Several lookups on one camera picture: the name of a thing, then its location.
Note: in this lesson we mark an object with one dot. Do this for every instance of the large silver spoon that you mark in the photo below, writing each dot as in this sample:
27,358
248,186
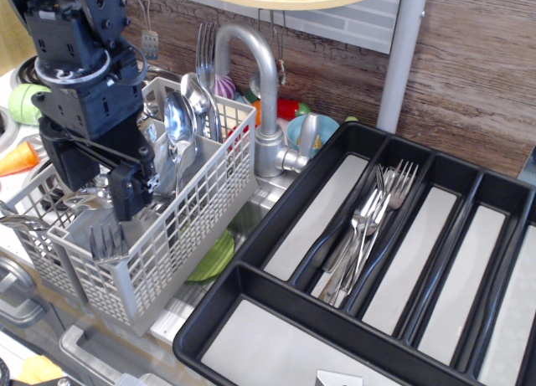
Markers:
181,130

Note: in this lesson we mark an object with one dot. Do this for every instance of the black cutlery tray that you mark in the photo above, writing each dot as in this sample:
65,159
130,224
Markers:
446,296

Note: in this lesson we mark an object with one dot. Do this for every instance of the purple toy onion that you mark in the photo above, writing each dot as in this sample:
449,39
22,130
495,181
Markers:
224,87

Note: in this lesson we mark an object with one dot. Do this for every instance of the green plate in sink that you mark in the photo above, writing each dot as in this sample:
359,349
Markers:
216,259

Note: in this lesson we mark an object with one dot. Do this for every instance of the small silver spoon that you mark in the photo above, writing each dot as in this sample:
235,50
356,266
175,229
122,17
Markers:
194,94

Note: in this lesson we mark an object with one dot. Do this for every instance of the silver serving spoon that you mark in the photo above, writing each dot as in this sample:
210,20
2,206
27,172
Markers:
87,201

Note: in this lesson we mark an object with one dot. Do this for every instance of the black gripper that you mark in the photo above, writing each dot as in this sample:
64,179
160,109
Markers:
91,122

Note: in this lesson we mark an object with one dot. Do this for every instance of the grey cutlery basket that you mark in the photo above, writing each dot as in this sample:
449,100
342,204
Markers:
165,247

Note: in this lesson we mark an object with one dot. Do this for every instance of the orange toy carrot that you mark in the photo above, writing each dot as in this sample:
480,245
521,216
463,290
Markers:
21,158

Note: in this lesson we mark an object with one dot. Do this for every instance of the forks pile in tray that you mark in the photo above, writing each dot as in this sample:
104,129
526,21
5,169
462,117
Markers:
340,271

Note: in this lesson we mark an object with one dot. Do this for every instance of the grey support pole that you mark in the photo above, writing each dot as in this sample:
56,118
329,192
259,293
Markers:
406,32

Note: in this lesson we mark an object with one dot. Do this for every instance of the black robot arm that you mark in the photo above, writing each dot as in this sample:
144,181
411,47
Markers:
80,38

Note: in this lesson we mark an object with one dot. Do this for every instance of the black stove burner coil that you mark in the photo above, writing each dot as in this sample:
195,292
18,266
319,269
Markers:
27,74

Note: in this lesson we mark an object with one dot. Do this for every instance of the tall upright silver fork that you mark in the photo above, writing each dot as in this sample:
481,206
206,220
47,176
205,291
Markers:
205,70

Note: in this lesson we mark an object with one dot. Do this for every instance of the silver sink faucet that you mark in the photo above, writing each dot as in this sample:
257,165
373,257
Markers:
272,156

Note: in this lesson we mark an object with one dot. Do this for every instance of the hanging metal spatula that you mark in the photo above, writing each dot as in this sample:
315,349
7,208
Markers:
150,39

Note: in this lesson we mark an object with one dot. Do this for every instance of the red toy pepper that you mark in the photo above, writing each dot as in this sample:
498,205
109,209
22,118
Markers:
289,109

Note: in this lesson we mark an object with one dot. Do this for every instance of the light blue cup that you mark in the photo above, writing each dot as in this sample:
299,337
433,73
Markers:
310,132

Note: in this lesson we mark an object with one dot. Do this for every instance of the green toy cabbage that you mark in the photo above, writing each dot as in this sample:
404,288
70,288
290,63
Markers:
20,104

